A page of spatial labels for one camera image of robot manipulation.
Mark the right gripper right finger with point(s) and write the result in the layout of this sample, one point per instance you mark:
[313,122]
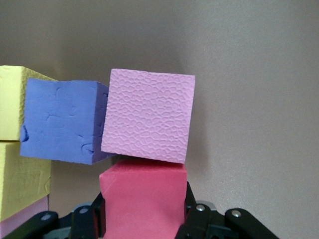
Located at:
[221,227]

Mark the red foam block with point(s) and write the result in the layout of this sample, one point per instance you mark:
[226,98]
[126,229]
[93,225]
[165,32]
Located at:
[144,199]

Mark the yellow foam block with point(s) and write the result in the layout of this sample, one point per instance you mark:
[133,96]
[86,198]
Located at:
[10,99]
[22,179]

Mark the purple foam block with dent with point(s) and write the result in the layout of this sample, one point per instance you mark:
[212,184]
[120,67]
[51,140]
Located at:
[59,119]

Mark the pink foam block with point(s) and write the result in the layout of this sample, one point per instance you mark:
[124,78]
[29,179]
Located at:
[12,222]
[149,114]

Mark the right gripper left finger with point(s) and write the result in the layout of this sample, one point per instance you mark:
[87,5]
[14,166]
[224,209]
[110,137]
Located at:
[54,227]

